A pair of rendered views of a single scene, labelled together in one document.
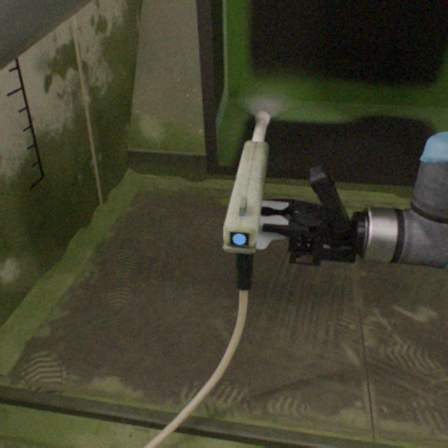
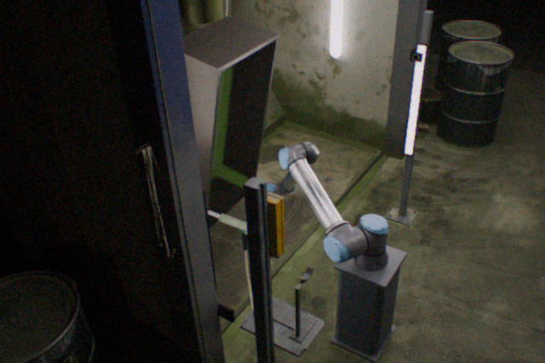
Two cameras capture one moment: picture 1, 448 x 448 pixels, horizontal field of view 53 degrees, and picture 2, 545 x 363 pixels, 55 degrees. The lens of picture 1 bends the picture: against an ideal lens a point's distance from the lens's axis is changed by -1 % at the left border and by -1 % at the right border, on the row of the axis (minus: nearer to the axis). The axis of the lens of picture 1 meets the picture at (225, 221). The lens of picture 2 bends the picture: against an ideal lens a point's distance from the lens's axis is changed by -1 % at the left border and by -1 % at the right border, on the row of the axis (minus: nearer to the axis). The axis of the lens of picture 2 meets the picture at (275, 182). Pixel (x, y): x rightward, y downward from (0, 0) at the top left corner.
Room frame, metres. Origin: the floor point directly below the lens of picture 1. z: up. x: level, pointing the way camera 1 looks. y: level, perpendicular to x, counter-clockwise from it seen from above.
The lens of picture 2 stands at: (-0.62, 2.25, 2.65)
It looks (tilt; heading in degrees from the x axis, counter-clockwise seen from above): 34 degrees down; 295
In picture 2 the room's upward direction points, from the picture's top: 2 degrees counter-clockwise
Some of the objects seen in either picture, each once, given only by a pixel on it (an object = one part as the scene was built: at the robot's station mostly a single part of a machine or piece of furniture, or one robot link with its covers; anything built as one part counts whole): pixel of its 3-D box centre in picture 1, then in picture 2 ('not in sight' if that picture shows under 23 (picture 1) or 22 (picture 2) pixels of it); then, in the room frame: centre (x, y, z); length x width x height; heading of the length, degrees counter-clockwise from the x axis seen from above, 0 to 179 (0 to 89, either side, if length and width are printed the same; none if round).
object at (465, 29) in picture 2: not in sight; (471, 31); (-0.31, -3.35, 0.86); 0.54 x 0.54 x 0.01
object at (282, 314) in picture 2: not in sight; (283, 295); (0.04, 0.77, 0.95); 0.26 x 0.15 x 0.32; 170
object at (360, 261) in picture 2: not in sight; (371, 252); (-0.19, 0.08, 0.69); 0.19 x 0.19 x 0.10
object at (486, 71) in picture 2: not in sight; (472, 95); (-0.46, -2.71, 0.44); 0.59 x 0.58 x 0.89; 95
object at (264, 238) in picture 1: (260, 234); not in sight; (0.63, -0.06, 0.49); 0.09 x 0.03 x 0.06; 89
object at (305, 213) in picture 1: (323, 233); not in sight; (0.64, -0.16, 0.48); 0.12 x 0.08 x 0.09; 83
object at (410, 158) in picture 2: not in sight; (414, 125); (-0.15, -1.21, 0.82); 0.05 x 0.05 x 1.64; 80
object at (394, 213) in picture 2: not in sight; (402, 215); (-0.15, -1.21, 0.01); 0.20 x 0.20 x 0.01; 80
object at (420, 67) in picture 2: not in sight; (415, 102); (-0.15, -1.17, 1.02); 0.06 x 0.02 x 0.83; 170
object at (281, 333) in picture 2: not in sight; (282, 324); (0.04, 0.79, 0.78); 0.31 x 0.23 x 0.01; 170
